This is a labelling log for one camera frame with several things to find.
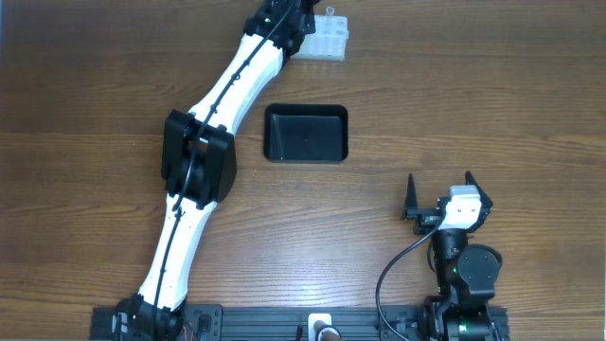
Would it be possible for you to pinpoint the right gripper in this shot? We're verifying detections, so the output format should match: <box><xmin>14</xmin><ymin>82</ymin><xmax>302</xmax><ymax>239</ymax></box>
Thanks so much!
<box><xmin>402</xmin><ymin>170</ymin><xmax>493</xmax><ymax>237</ymax></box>

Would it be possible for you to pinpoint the black tray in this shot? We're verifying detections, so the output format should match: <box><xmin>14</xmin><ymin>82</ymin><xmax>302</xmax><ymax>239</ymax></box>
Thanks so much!
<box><xmin>262</xmin><ymin>102</ymin><xmax>350</xmax><ymax>165</ymax></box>

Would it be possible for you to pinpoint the white test tube rack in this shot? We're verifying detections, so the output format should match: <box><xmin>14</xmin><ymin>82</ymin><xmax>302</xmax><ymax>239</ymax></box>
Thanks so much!
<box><xmin>289</xmin><ymin>13</ymin><xmax>350</xmax><ymax>63</ymax></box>

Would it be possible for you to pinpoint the mounting rail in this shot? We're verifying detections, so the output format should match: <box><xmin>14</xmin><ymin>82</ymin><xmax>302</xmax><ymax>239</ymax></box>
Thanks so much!
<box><xmin>89</xmin><ymin>303</ymin><xmax>511</xmax><ymax>341</ymax></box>

